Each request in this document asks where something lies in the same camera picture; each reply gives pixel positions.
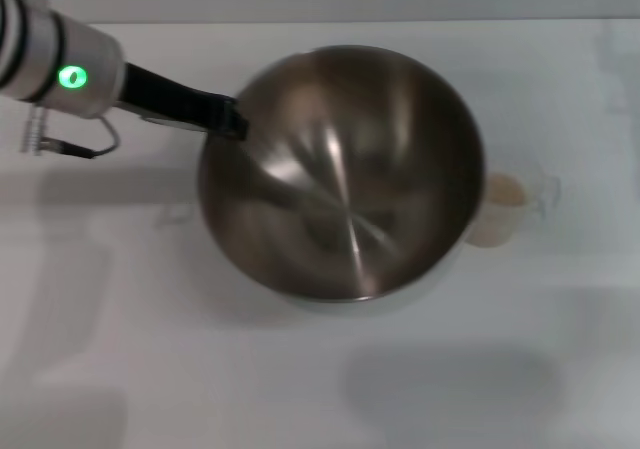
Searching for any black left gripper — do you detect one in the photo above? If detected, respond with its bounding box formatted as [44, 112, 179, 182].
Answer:
[121, 62, 250, 142]

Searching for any clear plastic measuring cup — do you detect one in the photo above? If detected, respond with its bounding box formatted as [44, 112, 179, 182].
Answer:
[464, 168, 563, 249]

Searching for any stainless steel mixing bowl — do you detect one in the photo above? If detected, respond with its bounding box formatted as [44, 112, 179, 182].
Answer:
[197, 44, 487, 304]

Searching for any left arm grey cable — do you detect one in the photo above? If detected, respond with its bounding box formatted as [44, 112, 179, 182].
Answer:
[19, 103, 122, 160]

